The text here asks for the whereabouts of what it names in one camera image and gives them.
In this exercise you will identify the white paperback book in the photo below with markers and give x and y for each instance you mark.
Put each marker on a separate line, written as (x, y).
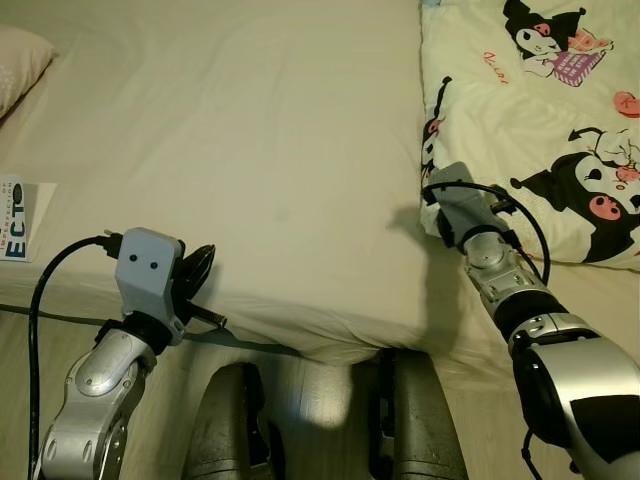
(18, 215)

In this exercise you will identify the pink pillow with orange dots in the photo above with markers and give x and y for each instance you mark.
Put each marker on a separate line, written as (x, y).
(20, 65)

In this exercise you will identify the dark right robot leg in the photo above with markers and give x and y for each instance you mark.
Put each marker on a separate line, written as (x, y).
(420, 430)

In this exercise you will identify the cream cartoon print blanket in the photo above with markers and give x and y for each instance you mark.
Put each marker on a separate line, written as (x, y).
(520, 110)

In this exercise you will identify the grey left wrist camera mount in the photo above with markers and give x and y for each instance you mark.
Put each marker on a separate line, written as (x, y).
(148, 265)

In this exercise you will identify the dark robot leg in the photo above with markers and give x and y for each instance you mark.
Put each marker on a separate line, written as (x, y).
(420, 430)
(230, 430)

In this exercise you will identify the dark left robot leg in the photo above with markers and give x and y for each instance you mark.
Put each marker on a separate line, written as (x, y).
(230, 430)

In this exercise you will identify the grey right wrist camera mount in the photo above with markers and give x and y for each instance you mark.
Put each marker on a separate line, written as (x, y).
(462, 205)

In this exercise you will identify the bed with beige sheet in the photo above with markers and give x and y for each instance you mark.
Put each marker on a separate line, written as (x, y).
(250, 150)

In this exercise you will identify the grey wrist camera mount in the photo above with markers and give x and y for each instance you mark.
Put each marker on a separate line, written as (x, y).
(462, 205)
(148, 265)

